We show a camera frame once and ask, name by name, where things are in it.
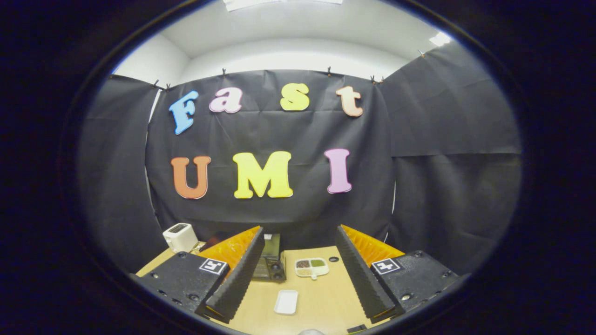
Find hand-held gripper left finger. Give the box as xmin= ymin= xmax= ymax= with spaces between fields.
xmin=135 ymin=226 xmax=265 ymax=324

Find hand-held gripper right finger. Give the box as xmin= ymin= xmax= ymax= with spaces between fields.
xmin=335 ymin=224 xmax=461 ymax=324

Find black toaster oven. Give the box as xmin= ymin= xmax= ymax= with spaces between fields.
xmin=205 ymin=233 xmax=287 ymax=283

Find white bread toaster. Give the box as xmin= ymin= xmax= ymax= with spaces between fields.
xmin=163 ymin=223 xmax=199 ymax=254

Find white divided dish with grains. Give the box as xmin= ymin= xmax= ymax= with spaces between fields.
xmin=294 ymin=257 xmax=330 ymax=281

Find white rectangular tray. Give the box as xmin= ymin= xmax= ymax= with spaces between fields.
xmin=273 ymin=289 xmax=299 ymax=315

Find long ceiling light panel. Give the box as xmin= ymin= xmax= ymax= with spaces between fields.
xmin=223 ymin=0 xmax=344 ymax=12

